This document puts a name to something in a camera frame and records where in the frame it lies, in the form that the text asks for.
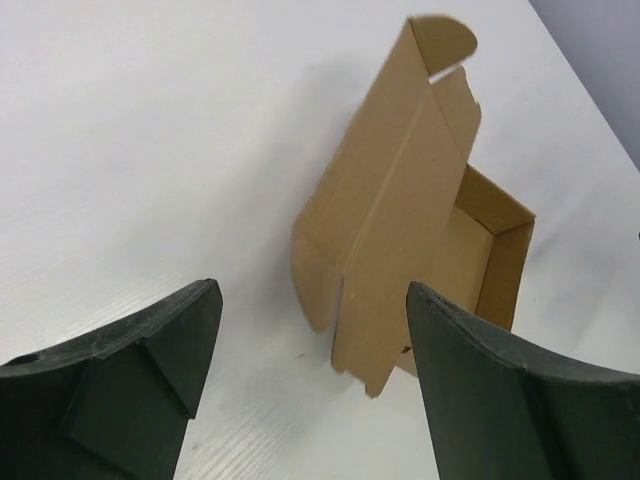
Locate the brown cardboard box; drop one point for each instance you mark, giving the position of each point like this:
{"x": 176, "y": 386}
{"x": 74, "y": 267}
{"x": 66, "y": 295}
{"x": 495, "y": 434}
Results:
{"x": 400, "y": 202}

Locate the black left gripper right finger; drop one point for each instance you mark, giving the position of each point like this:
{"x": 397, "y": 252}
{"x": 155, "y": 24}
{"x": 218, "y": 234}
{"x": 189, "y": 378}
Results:
{"x": 501, "y": 407}

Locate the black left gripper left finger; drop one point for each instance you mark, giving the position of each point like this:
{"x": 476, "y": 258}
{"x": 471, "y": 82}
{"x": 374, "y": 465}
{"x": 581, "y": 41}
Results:
{"x": 113, "y": 403}

